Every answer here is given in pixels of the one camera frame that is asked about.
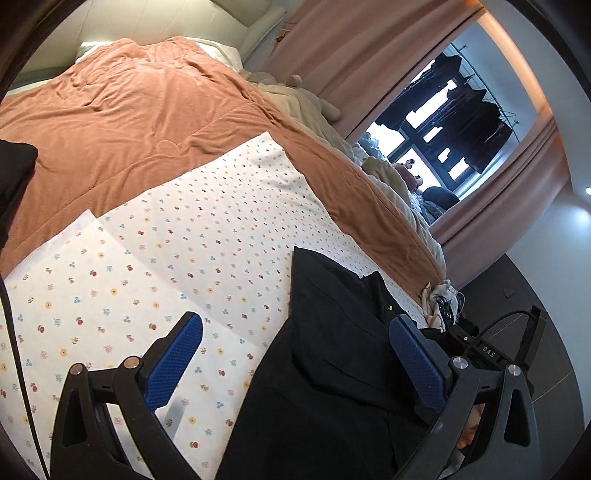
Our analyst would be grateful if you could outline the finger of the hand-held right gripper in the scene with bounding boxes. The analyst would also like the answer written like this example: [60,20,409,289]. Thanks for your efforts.
[517,305,548,370]

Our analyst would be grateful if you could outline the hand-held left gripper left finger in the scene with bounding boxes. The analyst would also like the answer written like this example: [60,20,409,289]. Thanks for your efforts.
[50,311,206,480]

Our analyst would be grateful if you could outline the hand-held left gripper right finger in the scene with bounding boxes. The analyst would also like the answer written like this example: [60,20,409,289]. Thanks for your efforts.
[389,314,541,480]

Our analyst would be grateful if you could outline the large black garment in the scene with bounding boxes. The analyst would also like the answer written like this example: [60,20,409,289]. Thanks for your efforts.
[216,246,462,480]

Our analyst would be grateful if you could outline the hanging dark clothes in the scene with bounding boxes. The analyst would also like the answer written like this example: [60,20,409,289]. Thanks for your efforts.
[402,51,520,174]

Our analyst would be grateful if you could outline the person's right hand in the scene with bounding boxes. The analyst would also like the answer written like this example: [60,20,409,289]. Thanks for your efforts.
[457,402,488,464]

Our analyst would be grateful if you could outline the white floral bed sheet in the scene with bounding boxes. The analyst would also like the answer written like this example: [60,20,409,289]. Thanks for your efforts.
[0,131,426,480]

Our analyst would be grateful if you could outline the pink curtain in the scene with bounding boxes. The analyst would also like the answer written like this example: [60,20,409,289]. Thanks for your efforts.
[268,0,490,139]
[429,115,571,257]

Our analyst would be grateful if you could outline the beige quilt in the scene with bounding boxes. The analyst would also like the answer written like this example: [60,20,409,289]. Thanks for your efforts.
[249,76,446,278]

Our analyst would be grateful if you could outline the pile of plush toys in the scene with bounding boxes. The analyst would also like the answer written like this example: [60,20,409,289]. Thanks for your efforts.
[355,131,462,222]

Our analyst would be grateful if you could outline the window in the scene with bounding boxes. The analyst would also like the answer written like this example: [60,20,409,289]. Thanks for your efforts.
[365,34,541,204]

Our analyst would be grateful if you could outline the orange blanket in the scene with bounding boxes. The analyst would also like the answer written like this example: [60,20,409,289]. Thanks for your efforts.
[0,37,446,287]

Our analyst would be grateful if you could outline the small black cloth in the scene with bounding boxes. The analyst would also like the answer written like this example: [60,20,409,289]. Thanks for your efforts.
[0,138,38,250]

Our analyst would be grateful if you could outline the beige plush toy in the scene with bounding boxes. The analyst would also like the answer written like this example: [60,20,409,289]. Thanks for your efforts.
[277,74,343,123]

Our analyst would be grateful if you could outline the white pillow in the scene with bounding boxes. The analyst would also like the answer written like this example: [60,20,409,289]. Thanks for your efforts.
[76,39,243,70]

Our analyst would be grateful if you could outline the white padded headboard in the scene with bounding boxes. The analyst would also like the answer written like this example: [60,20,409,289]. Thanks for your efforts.
[9,0,287,88]

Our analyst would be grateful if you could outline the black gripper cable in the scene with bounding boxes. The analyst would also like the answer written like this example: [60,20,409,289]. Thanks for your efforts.
[0,277,51,469]

